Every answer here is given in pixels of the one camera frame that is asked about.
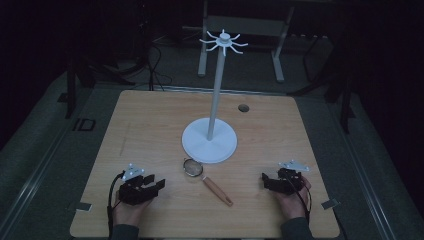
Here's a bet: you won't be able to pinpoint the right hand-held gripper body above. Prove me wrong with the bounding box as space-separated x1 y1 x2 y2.
274 159 311 196

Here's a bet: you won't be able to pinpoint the person's left hand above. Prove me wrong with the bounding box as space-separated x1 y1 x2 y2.
112 191 155 228

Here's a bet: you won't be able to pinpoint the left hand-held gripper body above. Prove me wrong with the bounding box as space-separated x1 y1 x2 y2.
117 162 159 206

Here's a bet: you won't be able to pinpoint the person's right hand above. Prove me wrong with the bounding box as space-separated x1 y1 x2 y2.
273 176 313 221

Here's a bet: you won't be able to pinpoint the grey metal desk frame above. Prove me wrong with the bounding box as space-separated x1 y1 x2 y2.
197 0 296 84

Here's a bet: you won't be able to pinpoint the wooden-handled mesh strainer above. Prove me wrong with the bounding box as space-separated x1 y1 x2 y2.
182 157 234 208

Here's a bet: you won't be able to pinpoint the white hook rack stand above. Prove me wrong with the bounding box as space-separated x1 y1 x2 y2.
181 29 250 165

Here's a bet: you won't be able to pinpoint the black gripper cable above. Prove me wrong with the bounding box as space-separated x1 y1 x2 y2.
285 172 313 225
106 171 125 239

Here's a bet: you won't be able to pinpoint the black stand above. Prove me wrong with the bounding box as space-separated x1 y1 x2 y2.
64 54 136 120
289 31 356 135

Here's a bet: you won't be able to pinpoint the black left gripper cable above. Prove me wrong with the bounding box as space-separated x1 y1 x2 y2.
106 171 125 239

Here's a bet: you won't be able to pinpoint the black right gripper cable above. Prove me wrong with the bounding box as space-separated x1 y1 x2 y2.
285 172 313 225

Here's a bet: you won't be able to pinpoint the black floor cables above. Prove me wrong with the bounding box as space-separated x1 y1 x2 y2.
145 42 173 92

